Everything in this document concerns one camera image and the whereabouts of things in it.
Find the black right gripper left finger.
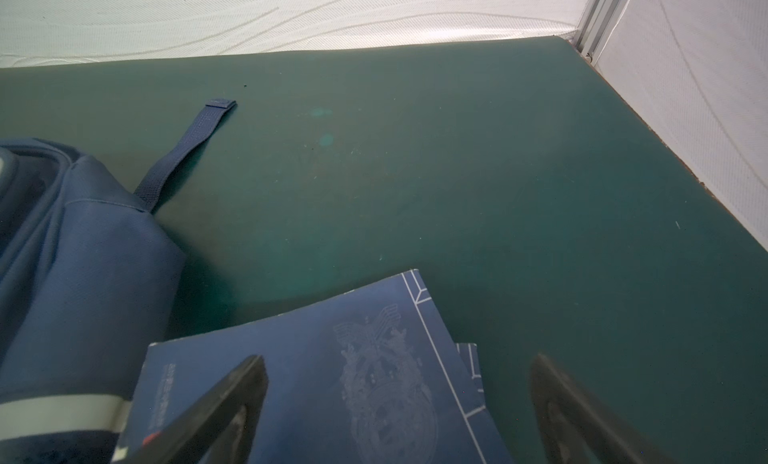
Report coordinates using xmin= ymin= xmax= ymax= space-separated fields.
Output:
xmin=119 ymin=355 xmax=269 ymax=463

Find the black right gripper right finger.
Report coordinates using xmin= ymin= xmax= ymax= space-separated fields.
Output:
xmin=530 ymin=353 xmax=674 ymax=463

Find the dark blue book top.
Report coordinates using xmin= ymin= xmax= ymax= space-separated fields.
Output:
xmin=113 ymin=269 xmax=511 ymax=463

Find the navy blue student backpack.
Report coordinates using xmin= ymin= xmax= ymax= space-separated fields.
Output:
xmin=1 ymin=98 xmax=234 ymax=463

